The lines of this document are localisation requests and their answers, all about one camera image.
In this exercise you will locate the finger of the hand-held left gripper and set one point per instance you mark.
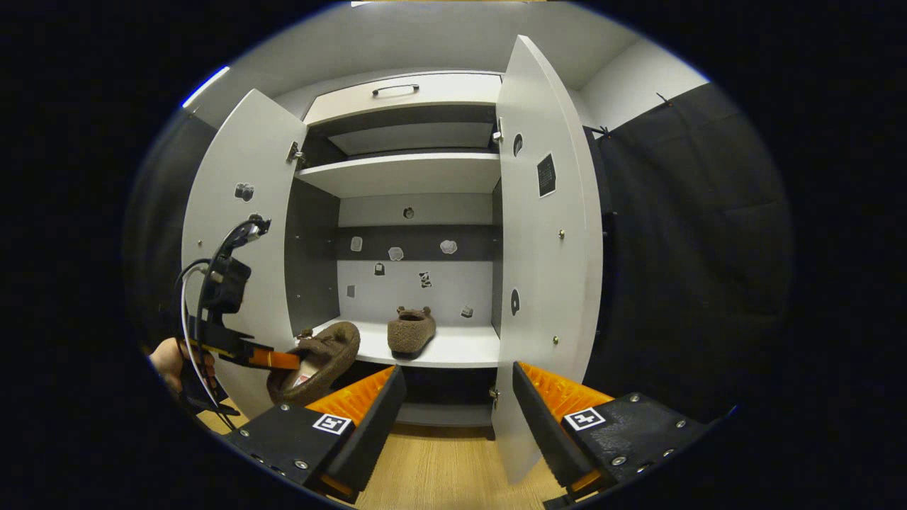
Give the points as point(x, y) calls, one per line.
point(280, 359)

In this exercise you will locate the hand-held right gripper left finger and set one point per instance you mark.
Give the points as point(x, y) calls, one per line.
point(375, 425)

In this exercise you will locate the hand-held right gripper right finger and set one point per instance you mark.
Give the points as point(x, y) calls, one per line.
point(538, 425)

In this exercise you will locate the brown fuzzy shoe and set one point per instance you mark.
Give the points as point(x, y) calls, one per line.
point(411, 333)
point(329, 354)

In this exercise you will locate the white shoe cabinet door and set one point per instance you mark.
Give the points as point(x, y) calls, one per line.
point(545, 269)
point(248, 142)

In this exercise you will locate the white shoe cabinet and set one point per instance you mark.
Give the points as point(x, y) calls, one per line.
point(453, 287)

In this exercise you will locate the white cabinet shelf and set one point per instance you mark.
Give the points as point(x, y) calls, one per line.
point(404, 173)

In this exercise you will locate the white cabinet drawer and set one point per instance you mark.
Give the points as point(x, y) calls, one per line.
point(453, 88)

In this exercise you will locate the long ceiling light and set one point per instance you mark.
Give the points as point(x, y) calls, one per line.
point(205, 86)

